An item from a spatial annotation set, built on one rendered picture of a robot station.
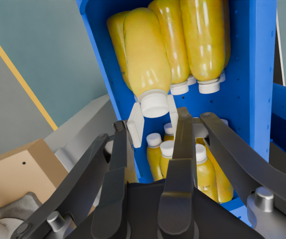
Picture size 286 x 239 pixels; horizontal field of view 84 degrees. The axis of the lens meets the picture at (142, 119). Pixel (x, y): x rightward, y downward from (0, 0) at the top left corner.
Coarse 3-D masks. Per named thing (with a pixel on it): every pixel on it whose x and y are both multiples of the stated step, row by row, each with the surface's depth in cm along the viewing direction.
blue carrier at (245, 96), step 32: (96, 0) 31; (128, 0) 36; (256, 0) 16; (96, 32) 29; (256, 32) 17; (256, 64) 18; (128, 96) 39; (192, 96) 46; (224, 96) 40; (256, 96) 20; (160, 128) 49; (256, 128) 22
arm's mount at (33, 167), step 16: (32, 144) 48; (0, 160) 47; (16, 160) 47; (32, 160) 46; (48, 160) 51; (0, 176) 49; (16, 176) 49; (32, 176) 48; (48, 176) 49; (64, 176) 54; (0, 192) 51; (16, 192) 51; (48, 192) 50
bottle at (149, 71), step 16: (128, 16) 26; (144, 16) 25; (128, 32) 25; (144, 32) 23; (160, 32) 25; (128, 48) 24; (144, 48) 22; (160, 48) 23; (128, 64) 23; (144, 64) 21; (160, 64) 21; (128, 80) 24; (144, 80) 21; (160, 80) 21; (144, 96) 22
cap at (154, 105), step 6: (150, 96) 21; (156, 96) 21; (162, 96) 21; (144, 102) 21; (150, 102) 20; (156, 102) 20; (162, 102) 20; (144, 108) 21; (150, 108) 20; (156, 108) 21; (162, 108) 21; (168, 108) 21; (144, 114) 22; (150, 114) 22; (156, 114) 22; (162, 114) 23
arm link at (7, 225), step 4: (0, 220) 46; (4, 220) 46; (8, 220) 46; (12, 220) 46; (16, 220) 46; (20, 220) 46; (0, 224) 43; (4, 224) 44; (8, 224) 45; (12, 224) 45; (16, 224) 45; (0, 228) 42; (4, 228) 43; (8, 228) 44; (12, 228) 44; (16, 228) 44; (0, 232) 41; (4, 232) 42; (8, 232) 43; (12, 232) 43; (0, 236) 41; (4, 236) 41; (8, 236) 42
